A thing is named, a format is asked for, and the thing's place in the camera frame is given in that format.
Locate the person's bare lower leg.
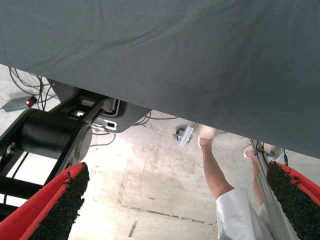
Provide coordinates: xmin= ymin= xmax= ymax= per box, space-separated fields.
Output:
xmin=199 ymin=136 xmax=238 ymax=201
xmin=249 ymin=154 xmax=268 ymax=209

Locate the white shoe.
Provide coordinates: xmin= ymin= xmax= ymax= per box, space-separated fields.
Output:
xmin=243 ymin=143 xmax=257 ymax=159
xmin=197 ymin=124 xmax=221 ymax=149

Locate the dark grey table cloth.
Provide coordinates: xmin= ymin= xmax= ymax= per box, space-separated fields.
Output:
xmin=0 ymin=0 xmax=320 ymax=160

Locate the black floor cable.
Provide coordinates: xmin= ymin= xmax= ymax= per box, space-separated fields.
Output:
xmin=8 ymin=66 xmax=60 ymax=112
xmin=89 ymin=133 xmax=117 ymax=148
xmin=133 ymin=111 xmax=179 ymax=127

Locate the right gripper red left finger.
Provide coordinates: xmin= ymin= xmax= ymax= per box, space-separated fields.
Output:
xmin=0 ymin=161 xmax=91 ymax=240

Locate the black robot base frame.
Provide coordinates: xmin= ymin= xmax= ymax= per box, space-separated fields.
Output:
xmin=0 ymin=86 xmax=118 ymax=221

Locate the short aluminium profile piece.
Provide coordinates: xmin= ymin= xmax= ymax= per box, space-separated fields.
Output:
xmin=178 ymin=120 xmax=198 ymax=148

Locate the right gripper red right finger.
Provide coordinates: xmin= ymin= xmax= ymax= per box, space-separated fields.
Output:
xmin=265 ymin=160 xmax=320 ymax=240

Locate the grey caster wheel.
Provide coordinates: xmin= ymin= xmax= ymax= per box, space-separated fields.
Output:
xmin=172 ymin=128 xmax=187 ymax=145

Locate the long aluminium profile table leg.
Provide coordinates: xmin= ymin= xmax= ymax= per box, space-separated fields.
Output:
xmin=249 ymin=138 xmax=300 ymax=240

